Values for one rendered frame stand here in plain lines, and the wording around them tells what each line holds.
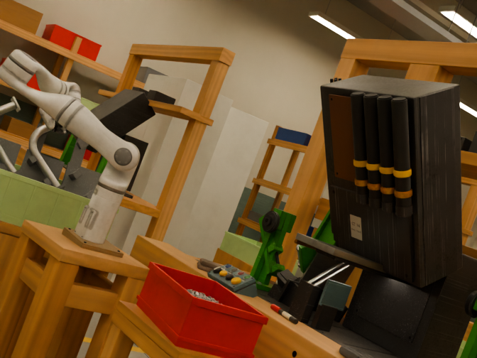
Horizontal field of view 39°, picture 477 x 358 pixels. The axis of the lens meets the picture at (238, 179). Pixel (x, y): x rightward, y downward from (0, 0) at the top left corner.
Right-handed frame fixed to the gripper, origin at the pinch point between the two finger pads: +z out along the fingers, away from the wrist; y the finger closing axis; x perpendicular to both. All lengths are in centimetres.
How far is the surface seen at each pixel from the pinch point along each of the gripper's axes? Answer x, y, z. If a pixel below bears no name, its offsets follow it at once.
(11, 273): 46, -46, -33
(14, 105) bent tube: 11.4, 11.4, -4.3
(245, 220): -355, -103, 551
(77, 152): -3.8, -13.7, 1.1
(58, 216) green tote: 19.9, -34.9, -17.4
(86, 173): -3.5, -22.8, 2.6
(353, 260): -20, -87, -109
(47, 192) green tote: 20.0, -26.0, -20.0
